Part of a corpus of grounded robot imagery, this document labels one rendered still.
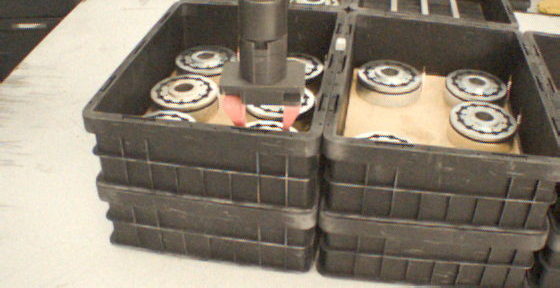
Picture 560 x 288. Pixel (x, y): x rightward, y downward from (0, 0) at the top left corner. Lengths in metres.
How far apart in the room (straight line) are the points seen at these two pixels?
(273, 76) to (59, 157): 0.52
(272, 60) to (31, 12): 1.84
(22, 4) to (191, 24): 1.47
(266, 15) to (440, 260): 0.38
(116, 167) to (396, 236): 0.36
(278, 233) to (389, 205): 0.15
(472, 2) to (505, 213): 0.77
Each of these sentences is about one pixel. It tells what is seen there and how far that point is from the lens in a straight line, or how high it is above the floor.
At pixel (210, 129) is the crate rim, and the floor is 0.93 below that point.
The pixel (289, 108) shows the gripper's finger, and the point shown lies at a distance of 0.74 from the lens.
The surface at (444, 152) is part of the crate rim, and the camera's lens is 0.69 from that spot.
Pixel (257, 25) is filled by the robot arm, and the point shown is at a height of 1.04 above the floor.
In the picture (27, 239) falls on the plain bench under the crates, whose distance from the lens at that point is 0.96.
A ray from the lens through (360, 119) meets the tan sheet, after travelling 0.92.
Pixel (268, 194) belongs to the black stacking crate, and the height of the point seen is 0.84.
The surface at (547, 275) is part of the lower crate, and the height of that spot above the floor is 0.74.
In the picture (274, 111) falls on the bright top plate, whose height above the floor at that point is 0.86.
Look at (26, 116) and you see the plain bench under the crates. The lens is 1.28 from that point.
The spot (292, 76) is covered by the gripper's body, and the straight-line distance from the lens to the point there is 0.75.
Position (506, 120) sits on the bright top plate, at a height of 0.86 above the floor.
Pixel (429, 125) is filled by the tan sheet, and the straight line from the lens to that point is 0.93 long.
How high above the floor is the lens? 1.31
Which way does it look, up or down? 33 degrees down
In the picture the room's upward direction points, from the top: straight up
